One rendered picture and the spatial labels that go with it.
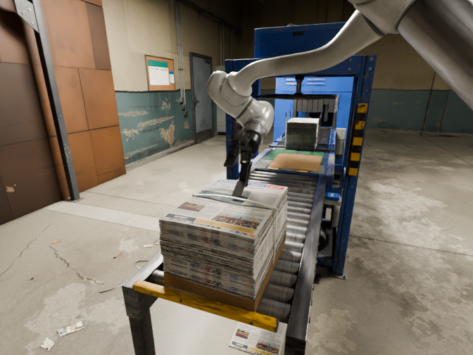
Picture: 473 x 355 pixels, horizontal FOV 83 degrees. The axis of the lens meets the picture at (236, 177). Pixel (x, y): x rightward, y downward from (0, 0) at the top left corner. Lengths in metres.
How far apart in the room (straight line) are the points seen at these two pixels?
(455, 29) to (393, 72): 8.86
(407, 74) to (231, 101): 8.70
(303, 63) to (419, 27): 0.36
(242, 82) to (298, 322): 0.74
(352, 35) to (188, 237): 0.68
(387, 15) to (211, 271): 0.68
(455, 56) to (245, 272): 0.60
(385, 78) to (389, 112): 1.00
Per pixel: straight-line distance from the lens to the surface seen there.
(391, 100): 9.44
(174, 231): 0.76
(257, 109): 1.00
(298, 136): 2.64
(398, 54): 9.48
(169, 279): 0.87
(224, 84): 0.97
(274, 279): 0.92
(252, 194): 0.90
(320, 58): 0.87
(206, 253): 0.73
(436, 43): 0.60
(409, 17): 0.62
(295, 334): 0.77
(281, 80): 4.24
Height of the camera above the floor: 1.37
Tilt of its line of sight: 19 degrees down
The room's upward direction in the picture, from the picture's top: straight up
